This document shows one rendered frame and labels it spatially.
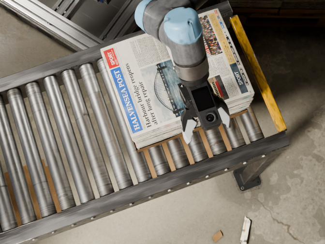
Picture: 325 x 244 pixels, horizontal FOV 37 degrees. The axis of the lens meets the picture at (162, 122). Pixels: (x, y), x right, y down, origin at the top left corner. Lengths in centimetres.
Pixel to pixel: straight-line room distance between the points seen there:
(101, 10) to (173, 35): 145
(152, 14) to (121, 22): 129
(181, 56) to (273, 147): 66
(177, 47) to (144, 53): 41
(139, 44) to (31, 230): 67
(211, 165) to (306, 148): 97
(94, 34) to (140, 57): 99
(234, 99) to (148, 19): 41
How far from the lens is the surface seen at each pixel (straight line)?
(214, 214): 237
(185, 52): 105
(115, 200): 158
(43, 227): 162
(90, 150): 162
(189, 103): 115
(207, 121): 110
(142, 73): 142
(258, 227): 239
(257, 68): 167
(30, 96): 172
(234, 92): 141
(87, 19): 245
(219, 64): 143
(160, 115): 138
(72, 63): 172
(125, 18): 240
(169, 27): 102
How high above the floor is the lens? 236
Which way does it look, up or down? 75 degrees down
